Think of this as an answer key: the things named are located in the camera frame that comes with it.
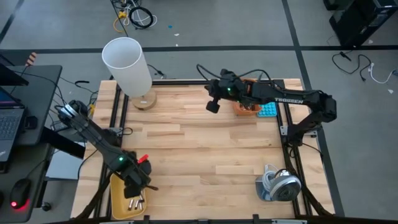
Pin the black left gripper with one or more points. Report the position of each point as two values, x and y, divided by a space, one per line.
136 179

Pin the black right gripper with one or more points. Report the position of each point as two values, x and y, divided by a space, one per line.
227 88

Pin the small silver battery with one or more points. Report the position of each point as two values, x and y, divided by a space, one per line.
131 204
136 204
140 203

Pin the orange plastic bin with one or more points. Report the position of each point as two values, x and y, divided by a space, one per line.
245 111

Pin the yellow plastic bin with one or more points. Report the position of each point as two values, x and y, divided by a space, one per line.
118 199

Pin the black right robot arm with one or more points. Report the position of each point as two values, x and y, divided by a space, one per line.
298 99

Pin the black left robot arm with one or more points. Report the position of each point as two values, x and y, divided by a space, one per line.
93 137

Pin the blue calculator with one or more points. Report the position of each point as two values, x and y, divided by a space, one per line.
269 110

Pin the white box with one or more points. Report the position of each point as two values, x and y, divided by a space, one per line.
62 169

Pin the white lamp with wooden base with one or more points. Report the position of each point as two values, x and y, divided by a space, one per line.
127 68

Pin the black chair caster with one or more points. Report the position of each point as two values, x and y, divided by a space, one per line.
46 206

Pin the black computer mouse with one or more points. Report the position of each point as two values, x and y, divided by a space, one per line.
20 193

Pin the black computer tower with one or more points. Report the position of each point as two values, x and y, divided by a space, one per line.
351 28
388 12

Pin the small black device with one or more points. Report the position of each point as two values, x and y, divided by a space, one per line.
31 122

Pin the black desk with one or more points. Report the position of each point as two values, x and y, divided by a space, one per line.
40 90

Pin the black laptop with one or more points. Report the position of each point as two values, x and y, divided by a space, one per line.
9 124

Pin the orange black striped marker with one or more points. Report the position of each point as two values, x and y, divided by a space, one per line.
31 59

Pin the black aluminium rig frame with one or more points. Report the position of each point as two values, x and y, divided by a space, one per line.
174 82

